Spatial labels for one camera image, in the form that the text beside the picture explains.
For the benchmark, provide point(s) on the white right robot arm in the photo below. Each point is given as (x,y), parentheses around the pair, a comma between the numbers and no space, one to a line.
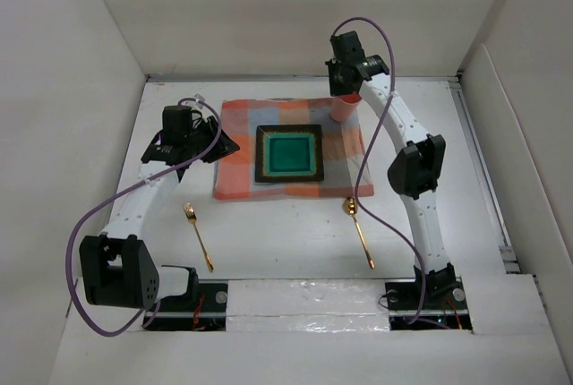
(413,174)

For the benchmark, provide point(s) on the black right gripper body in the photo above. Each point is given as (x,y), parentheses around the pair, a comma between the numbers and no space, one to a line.
(336,81)

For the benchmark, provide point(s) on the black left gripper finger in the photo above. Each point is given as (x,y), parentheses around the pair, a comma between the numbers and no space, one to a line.
(225,149)
(217,130)

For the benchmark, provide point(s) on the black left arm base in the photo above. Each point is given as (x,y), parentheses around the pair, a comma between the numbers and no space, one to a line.
(203,310)

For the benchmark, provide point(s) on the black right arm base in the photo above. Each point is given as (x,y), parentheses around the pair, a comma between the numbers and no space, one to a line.
(445,311)

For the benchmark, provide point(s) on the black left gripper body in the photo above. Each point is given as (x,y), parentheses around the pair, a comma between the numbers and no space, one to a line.
(203,134)

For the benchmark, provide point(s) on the gold fork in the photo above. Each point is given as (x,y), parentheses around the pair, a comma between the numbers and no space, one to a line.
(192,219)

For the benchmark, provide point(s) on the checkered orange blue cloth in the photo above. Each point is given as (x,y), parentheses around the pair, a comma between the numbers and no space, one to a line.
(343,148)

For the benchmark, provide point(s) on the square green black plate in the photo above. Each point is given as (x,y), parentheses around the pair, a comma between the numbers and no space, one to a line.
(288,153)

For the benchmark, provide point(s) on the pink plastic cup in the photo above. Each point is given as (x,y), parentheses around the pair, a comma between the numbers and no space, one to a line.
(343,106)

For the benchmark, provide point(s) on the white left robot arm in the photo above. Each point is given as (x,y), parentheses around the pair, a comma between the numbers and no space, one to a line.
(116,265)

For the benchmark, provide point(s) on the gold spoon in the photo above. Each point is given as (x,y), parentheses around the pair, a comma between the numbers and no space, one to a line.
(351,208)

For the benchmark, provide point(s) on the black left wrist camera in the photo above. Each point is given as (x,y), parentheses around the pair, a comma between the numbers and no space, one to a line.
(177,120)

